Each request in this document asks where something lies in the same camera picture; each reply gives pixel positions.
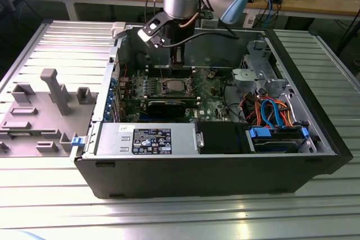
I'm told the black plastic shroud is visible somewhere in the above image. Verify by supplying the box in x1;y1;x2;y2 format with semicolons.
196;121;250;155

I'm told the silver metal drive cage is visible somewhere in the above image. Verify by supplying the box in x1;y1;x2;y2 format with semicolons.
231;39;290;96

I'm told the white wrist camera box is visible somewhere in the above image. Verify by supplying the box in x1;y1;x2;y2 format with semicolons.
137;12;174;48

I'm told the black PC case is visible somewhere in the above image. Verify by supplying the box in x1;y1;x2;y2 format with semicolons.
73;22;354;200

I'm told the silver green CPU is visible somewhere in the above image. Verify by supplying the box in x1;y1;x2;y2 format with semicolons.
166;80;187;92

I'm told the white label sheet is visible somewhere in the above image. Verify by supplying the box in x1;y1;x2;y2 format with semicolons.
243;9;257;29

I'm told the green motherboard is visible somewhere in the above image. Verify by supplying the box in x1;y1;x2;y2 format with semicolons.
117;67;235;124

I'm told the orange power wire bundle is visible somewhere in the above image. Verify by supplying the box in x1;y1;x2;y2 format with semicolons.
241;95;296;126

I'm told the blue data cable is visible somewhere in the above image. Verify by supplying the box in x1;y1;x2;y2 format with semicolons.
269;101;285;129
260;98;275;128

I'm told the black graphics card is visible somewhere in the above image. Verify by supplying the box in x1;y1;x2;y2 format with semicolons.
146;99;187;118

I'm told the grey case latch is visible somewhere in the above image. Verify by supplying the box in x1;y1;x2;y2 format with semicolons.
110;21;128;39

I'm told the CPU socket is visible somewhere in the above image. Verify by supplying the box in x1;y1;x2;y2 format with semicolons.
163;78;195;95

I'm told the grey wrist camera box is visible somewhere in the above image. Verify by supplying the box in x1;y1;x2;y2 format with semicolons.
201;9;219;29

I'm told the grey parts rack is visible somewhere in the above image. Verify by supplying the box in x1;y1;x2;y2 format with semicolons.
0;68;100;158

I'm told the black camera cable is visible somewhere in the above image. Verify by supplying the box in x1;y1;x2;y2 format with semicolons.
160;31;240;48

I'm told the metal socket cover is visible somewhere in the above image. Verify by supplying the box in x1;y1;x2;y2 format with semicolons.
187;69;209;84

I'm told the silver power supply unit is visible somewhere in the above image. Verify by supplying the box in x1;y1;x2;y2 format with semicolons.
94;122;199;156

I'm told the hard disk in blue carrier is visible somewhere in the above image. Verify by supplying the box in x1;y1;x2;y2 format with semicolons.
246;126;309;154

